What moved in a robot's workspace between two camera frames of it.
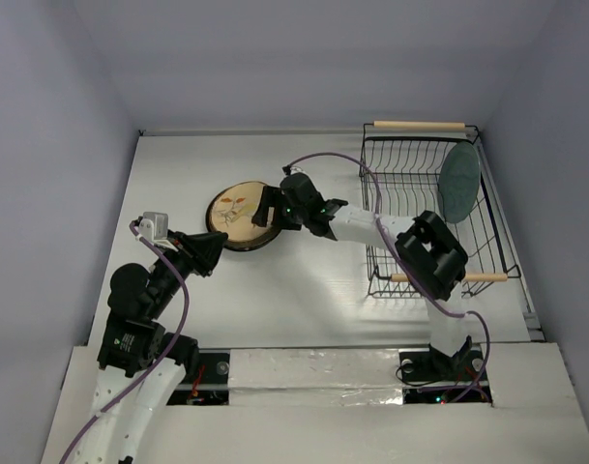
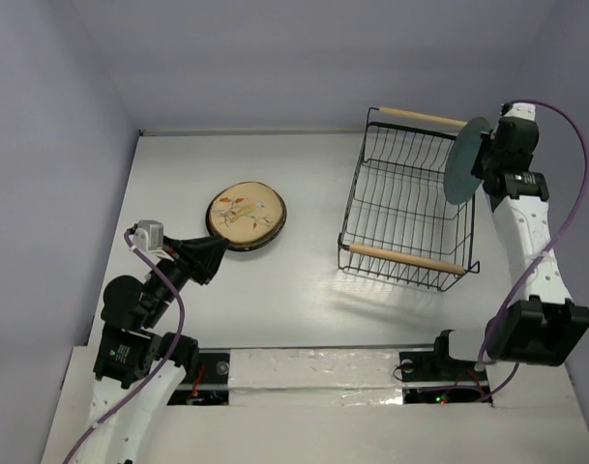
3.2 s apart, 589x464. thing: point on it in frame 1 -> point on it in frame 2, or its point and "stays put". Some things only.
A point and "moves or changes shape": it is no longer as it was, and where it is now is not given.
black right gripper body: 277,207 -> 485,158
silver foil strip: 314,377 stays put
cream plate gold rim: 231,211 stays put
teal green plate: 459,181 moves or changes shape
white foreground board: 535,418 stays put
